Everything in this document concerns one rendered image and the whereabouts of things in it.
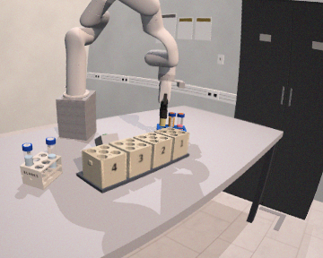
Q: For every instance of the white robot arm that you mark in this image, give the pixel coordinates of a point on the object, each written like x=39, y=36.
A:
x=93, y=17

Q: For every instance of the beige tube rack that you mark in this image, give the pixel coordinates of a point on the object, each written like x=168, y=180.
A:
x=33, y=177

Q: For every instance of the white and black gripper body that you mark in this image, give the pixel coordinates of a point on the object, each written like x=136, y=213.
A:
x=165, y=87

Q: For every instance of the beige bucket adapter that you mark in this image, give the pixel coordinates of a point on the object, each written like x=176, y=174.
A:
x=179, y=141
x=138, y=155
x=161, y=147
x=108, y=169

